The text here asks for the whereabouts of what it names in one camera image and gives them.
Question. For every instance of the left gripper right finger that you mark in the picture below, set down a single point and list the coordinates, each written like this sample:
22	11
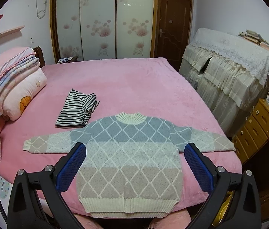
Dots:
233	199

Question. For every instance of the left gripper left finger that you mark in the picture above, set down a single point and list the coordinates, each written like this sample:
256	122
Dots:
36	200

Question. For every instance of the blue beige diamond sweater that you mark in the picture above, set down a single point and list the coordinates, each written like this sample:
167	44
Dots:
132	167

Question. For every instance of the wooden drawer desk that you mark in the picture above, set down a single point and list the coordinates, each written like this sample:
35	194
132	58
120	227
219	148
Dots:
254	133

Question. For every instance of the folded pink cartoon quilt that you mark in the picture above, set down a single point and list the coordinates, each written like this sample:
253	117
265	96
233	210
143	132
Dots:
19	92

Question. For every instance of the folded black white striped garment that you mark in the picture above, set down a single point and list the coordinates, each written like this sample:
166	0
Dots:
77	110

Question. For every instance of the cream cloth covered piano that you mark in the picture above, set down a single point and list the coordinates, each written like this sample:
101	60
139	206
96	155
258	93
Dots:
228	89

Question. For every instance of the folded pastel striped blanket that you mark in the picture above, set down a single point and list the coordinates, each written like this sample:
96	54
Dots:
14	62

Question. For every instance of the white lace cover cloth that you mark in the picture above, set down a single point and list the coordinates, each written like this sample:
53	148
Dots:
247	54

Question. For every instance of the pink fleece bed blanket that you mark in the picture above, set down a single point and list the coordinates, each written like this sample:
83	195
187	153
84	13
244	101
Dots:
146	85

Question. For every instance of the dark wooden headboard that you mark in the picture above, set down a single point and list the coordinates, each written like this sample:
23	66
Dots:
39	54

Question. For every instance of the stack of books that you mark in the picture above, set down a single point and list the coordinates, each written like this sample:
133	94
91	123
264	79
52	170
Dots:
254	37

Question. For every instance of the floral sliding door wardrobe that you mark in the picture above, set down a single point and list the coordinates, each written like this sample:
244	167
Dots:
103	29

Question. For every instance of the dark brown wooden door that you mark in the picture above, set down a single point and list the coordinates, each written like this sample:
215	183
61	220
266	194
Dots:
173	30

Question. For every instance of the pink wall shelf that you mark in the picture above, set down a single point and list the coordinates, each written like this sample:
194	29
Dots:
11	31

